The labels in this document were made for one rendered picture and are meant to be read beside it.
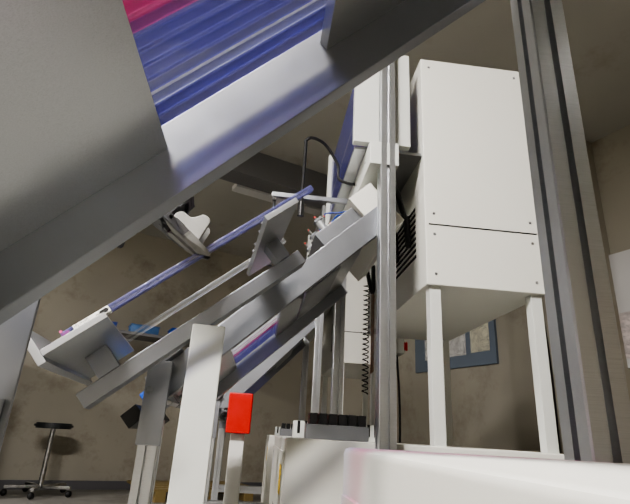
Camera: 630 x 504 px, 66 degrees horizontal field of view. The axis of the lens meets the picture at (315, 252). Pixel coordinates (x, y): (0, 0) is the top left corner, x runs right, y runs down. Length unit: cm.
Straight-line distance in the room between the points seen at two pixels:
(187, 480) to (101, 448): 497
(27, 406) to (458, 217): 508
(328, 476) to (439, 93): 109
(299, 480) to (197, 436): 31
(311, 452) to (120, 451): 485
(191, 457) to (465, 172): 100
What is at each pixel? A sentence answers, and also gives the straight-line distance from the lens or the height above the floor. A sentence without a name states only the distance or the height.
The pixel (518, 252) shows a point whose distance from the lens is 139.
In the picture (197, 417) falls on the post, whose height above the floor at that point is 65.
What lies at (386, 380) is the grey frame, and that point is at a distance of 114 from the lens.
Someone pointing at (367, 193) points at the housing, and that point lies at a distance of 133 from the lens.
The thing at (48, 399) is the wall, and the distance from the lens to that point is 583.
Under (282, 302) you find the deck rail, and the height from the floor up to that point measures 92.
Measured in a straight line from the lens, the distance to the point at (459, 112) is 154.
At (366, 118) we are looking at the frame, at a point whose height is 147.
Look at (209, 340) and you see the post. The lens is 93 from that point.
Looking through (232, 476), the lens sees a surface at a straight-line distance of 218.
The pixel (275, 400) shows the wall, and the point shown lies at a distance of 642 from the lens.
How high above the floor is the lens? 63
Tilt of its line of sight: 21 degrees up
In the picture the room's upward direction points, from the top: 3 degrees clockwise
